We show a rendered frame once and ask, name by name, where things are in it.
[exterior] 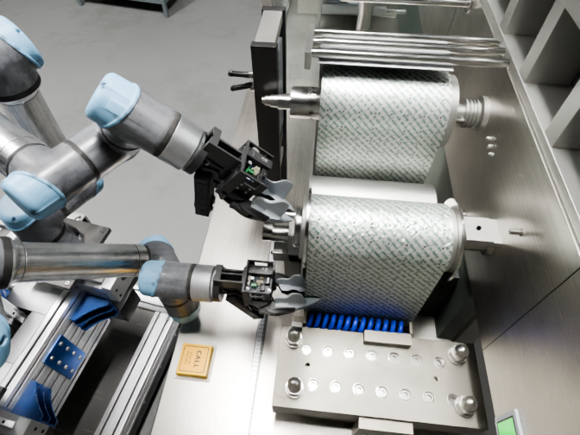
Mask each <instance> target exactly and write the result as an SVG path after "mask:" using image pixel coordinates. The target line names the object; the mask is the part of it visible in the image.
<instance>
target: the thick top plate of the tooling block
mask: <svg viewBox="0 0 580 435"><path fill-rule="evenodd" d="M291 328H292V326H291V325H281V334H280V342H279V349H278V356H277V363H276V371H275V378H274V392H273V399H272V409H273V413H287V414H295V415H303V416H311V417H318V418H326V419H340V420H348V421H356V420H357V419H358V418H359V417H363V418H371V419H385V420H393V421H401V422H408V423H413V428H416V429H424V430H432V431H440V432H454V433H462V434H469V435H478V434H481V433H483V432H486V431H488V430H489V425H488V421H487V415H486V410H485V406H484V400H483V395H482V386H481V381H480V376H479V371H478V366H477V361H476V352H475V347H474V344H467V343H458V342H449V341H440V340H431V339H423V338H414V337H411V339H412V346H411V347H410V349H408V348H400V347H391V346H383V345H374V344H364V343H363V333H362V332H353V331H337V330H328V329H319V328H311V327H302V331H301V332H300V333H301V335H302V337H303V342H302V345H301V346H300V347H299V348H296V349H293V348H290V347H288V346H287V344H286V340H285V338H286V334H287V333H288V331H289V330H290V329H291ZM459 344H463V345H465V346H466V347H467V348H468V350H469V354H468V356H467V359H466V361H465V363H464V364H463V365H455V364H453V363H451V362H450V361H449V359H448V357H447V351H448V349H449V348H451V347H453V346H454V345H459ZM290 377H298V378H300V380H301V381H302V383H303V385H304V392H303V394H302V395H301V396H300V397H299V398H297V399H293V398H290V397H289V396H287V394H286V391H285V386H286V383H287V381H288V380H289V379H290ZM462 395H463V396H467V395H469V396H472V397H474V398H475V399H476V401H477V409H476V410H475V413H474V414H473V415H472V416H471V417H469V418H464V417H462V416H460V415H459V414H458V413H457V412H456V410H455V408H454V401H455V399H456V398H457V397H460V396H462Z"/></svg>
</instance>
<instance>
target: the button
mask: <svg viewBox="0 0 580 435"><path fill-rule="evenodd" d="M213 351H214V349H213V347H212V346H211V345H203V344H188V343H183V346H182V350H181V353H180V359H179V362H178V365H177V369H176V372H175V373H176V374H177V375H178V376H186V377H194V378H202V379H207V377H208V374H209V369H210V366H211V359H212V354H213Z"/></svg>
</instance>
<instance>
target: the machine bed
mask: <svg viewBox="0 0 580 435"><path fill-rule="evenodd" d="M318 82H319V81H317V80H303V79H287V93H290V94H291V90H292V86H293V85H298V86H313V87H318ZM316 121H317V120H312V119H298V118H291V117H290V110H287V180H288V181H290V182H291V183H292V185H293V187H292V188H291V190H290V191H289V193H288V194H287V196H286V197H285V199H286V200H287V201H288V202H289V203H290V205H291V206H292V207H293V209H294V211H296V209H297V207H298V206H301V207H303V203H304V197H305V196H308V191H309V182H310V175H312V172H313V159H314V147H315V134H316ZM247 140H250V141H252V142H253V143H254V144H256V145H257V146H259V143H258V133H257V122H256V113H255V93H254V92H253V91H250V89H247V91H246V94H245V98H244V100H243V107H242V109H241V113H240V116H239V119H238V123H237V126H236V131H235V134H234V137H233V141H232V144H231V145H232V146H233V147H235V148H237V149H239V148H240V147H241V146H242V145H243V144H244V143H245V142H246V141H247ZM263 223H264V222H262V221H257V220H252V219H248V218H245V217H243V216H242V215H240V214H239V213H237V212H236V211H235V210H233V209H231V208H230V207H229V205H228V204H227V203H226V202H225V201H223V200H221V199H220V198H219V196H218V195H217V199H216V202H215V205H214V209H213V212H212V215H211V221H210V224H209V227H208V231H207V233H206V237H205V242H204V246H203V248H202V252H201V255H200V258H199V264H204V265H205V264H209V265H213V266H216V265H217V264H221V265H224V267H225V268H229V269H239V270H243V268H244V267H246V265H247V260H257V261H268V255H269V250H270V244H271V241H263V240H262V226H263ZM225 298H226V294H225V295H224V299H223V301H222V302H214V301H213V302H211V303H209V302H200V304H201V309H200V313H199V315H198V316H197V317H196V318H195V319H194V320H193V321H191V322H189V323H185V324H181V327H180V332H179V335H178V338H177V341H176V345H175V348H174V351H173V356H172V360H171V362H170V366H169V370H168V372H167V378H166V381H165V384H164V388H163V391H162V394H161V399H160V403H159V406H158V409H157V413H156V415H155V419H154V424H153V428H152V431H151V434H150V435H240V434H241V429H242V423H243V413H244V408H245V401H246V396H247V391H248V385H249V375H250V370H251V363H252V358H253V353H254V347H255V337H256V331H257V326H258V320H259V319H252V318H251V317H250V316H248V315H247V314H245V313H244V312H242V311H240V310H239V309H237V308H236V307H234V306H233V305H232V304H230V303H229V302H227V301H226V300H225ZM293 315H294V316H304V309H302V310H298V311H296V312H292V313H288V314H285V315H281V316H269V315H268V322H267V328H266V334H265V340H264V346H263V352H262V364H261V370H260V375H259V381H258V388H257V394H256V400H255V411H254V418H253V424H252V430H251V435H351V427H352V426H353V425H354V424H355V423H350V422H343V421H336V420H328V419H313V418H306V417H300V416H299V415H295V414H287V413H273V409H272V399H273V392H274V378H275V371H276V363H277V356H278V349H279V342H280V334H281V325H292V322H293ZM412 327H413V329H414V338H423V339H431V340H440V341H449V342H451V339H443V338H437V337H436V329H435V322H434V315H433V316H423V315H417V316H416V317H415V319H414V320H413V322H412ZM183 343H189V344H204V345H213V346H217V351H216V355H215V359H214V363H213V367H212V372H211V379H210V382H204V381H189V380H181V379H174V375H175V371H176V368H177V365H178V361H179V358H180V352H181V349H182V345H183Z"/></svg>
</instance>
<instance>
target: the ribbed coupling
mask: <svg viewBox="0 0 580 435"><path fill-rule="evenodd" d="M489 113H490V101H489V97H488V96H479V97H478V98H477V99H470V98H463V99H462V101H461V102H460V103H459V105H458V111H457V120H456V123H457V126H458V127H459V128H471V130H472V131H473V132H482V131H483V130H484V128H485V127H486V124H487V122H488V119H489Z"/></svg>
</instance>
